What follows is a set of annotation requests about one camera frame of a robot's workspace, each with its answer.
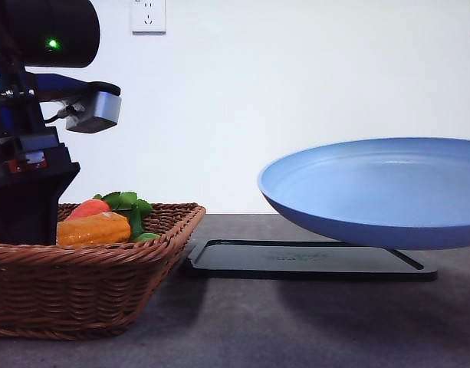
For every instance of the yellow toy corn cob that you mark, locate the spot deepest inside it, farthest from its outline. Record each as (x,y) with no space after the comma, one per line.
(103,227)

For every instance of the orange toy carrot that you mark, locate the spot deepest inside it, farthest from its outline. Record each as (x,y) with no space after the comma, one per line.
(88,207)

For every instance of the green leafy toy vegetable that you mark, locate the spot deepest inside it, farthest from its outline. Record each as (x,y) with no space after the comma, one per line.
(128,204)

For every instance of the green toy lime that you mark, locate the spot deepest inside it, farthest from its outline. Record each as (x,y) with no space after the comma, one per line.
(147,237)

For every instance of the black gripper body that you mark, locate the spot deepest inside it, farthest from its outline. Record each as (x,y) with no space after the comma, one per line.
(35,169)

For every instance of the blue round plate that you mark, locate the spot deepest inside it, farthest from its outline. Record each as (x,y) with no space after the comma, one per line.
(409,193)

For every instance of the brown wicker basket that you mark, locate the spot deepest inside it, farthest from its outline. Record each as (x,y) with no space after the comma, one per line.
(91,291)

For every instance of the black rectangular tray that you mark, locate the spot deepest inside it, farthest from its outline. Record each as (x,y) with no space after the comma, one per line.
(303,259)

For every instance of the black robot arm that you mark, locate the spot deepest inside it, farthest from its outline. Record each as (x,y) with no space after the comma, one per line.
(37,35)

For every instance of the white wall power socket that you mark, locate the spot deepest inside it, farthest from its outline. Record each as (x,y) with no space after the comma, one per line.
(148,18)

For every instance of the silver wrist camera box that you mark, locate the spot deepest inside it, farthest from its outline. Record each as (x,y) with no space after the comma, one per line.
(104,113)

